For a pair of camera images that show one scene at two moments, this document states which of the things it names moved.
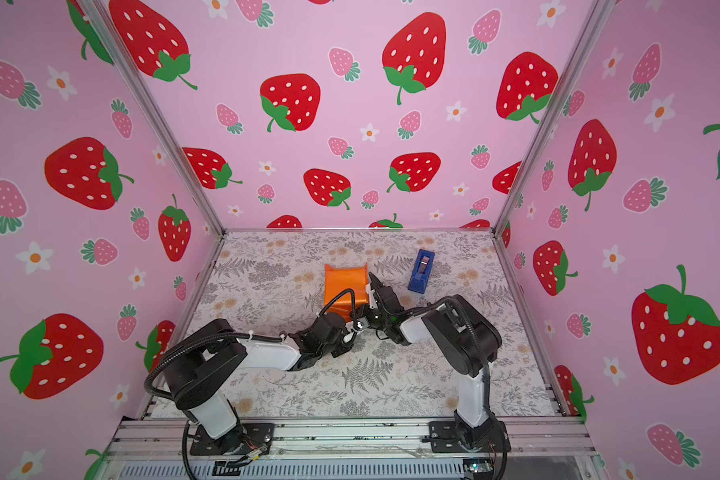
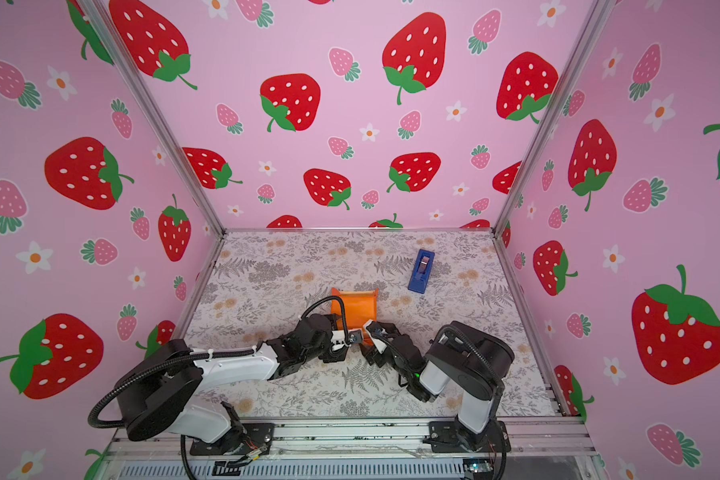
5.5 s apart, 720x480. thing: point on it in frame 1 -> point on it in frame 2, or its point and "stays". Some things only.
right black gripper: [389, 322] -> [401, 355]
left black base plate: [243, 440] stays
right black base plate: [450, 437] stays
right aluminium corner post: [594, 25] stays
